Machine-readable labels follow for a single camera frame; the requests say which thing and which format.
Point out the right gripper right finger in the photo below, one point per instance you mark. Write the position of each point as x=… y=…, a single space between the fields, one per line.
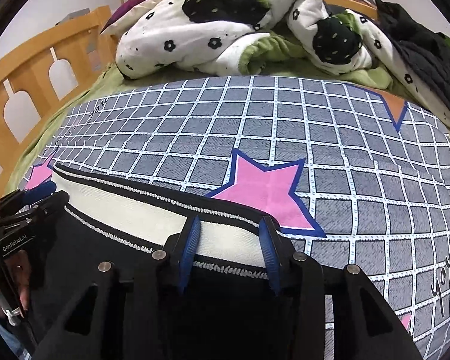
x=365 y=325

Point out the black pants with white stripe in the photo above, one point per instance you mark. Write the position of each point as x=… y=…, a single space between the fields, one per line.
x=229 y=308

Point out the white floral black comforter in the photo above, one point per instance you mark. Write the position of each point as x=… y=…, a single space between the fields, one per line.
x=240 y=37

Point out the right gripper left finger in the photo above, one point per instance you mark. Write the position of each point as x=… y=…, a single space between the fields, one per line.
x=113 y=318

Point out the grey checked star bedsheet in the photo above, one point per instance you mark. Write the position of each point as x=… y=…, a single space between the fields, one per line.
x=352 y=175

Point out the wooden bed frame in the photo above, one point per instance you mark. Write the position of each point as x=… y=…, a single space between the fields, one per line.
x=48 y=72

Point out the person's left hand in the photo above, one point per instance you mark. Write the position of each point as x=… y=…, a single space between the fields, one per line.
x=19 y=270

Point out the black clothing pile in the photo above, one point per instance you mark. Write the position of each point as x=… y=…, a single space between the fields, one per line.
x=425 y=52

